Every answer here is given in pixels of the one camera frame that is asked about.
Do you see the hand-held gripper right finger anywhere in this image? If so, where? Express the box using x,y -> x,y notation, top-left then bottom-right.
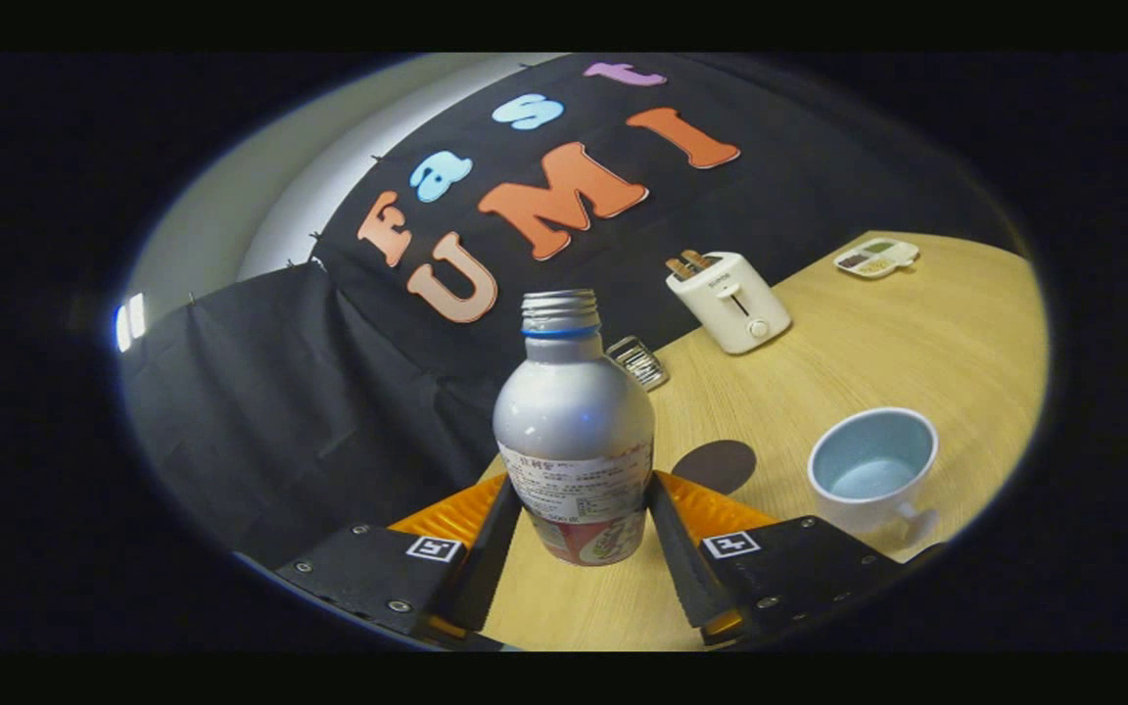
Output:
646,470 -> 925,645

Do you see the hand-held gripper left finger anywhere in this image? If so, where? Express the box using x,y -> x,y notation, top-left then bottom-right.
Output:
275,473 -> 523,647

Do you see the round brown coaster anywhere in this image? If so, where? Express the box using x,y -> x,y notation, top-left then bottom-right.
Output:
671,440 -> 758,496

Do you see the silver bottle with printed label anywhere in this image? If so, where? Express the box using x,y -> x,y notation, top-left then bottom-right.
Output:
493,289 -> 656,567

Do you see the white cup with blue inside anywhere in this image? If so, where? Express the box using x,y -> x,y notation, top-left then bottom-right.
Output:
807,407 -> 940,545

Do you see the black backdrop cloth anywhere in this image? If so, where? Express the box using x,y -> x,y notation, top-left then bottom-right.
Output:
121,53 -> 1025,569

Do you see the white toaster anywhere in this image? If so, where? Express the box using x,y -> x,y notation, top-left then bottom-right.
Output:
665,252 -> 792,355

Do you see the wooden table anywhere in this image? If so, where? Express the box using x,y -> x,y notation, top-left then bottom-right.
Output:
471,231 -> 1050,652

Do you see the white compartment tray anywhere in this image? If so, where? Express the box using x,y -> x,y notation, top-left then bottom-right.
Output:
833,238 -> 920,280

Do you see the twin-tube ceiling light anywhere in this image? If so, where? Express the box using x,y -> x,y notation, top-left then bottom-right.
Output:
114,292 -> 147,353

